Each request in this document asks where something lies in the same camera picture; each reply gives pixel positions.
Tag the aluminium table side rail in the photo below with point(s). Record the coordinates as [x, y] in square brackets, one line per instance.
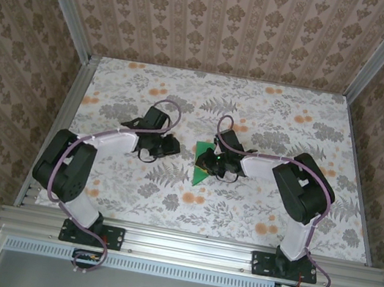
[73, 100]

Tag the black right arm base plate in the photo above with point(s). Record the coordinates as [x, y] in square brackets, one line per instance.
[262, 263]

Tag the green paper sheet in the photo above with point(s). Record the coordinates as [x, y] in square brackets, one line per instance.
[197, 178]

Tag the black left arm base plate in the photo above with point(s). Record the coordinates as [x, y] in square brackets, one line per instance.
[114, 237]

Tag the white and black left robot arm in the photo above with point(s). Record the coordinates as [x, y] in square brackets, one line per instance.
[61, 165]

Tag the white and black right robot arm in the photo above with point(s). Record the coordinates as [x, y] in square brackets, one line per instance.
[303, 189]

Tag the long aluminium mounting rail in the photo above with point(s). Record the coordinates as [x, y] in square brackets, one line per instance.
[188, 248]

